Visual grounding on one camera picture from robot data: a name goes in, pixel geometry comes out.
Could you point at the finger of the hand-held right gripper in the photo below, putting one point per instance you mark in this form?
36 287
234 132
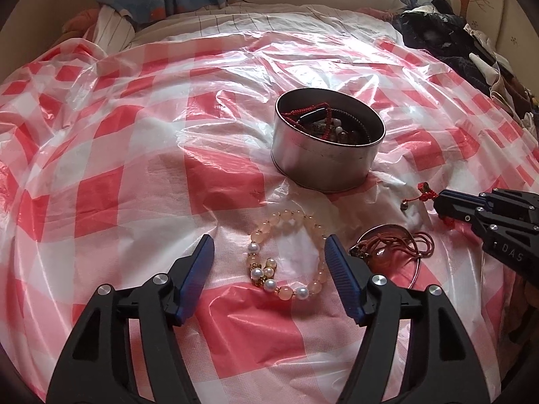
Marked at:
452 210
461 195

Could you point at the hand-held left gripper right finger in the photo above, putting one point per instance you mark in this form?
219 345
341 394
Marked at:
343 277

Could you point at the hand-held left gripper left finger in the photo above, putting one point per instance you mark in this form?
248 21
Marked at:
196 277

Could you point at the round metal tin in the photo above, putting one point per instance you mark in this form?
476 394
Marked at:
324 164

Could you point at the thin metal bangle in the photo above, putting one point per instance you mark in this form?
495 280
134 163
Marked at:
418 265

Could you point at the white cloth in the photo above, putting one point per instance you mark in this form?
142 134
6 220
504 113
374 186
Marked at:
499 75

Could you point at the red white checkered plastic sheet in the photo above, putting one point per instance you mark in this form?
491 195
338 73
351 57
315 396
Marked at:
126 168

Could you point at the pile of black clothes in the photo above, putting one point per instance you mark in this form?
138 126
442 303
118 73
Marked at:
438 38

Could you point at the striped bed sheet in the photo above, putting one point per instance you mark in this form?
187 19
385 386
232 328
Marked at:
252 19

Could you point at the orange pillow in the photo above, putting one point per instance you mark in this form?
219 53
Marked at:
82 20

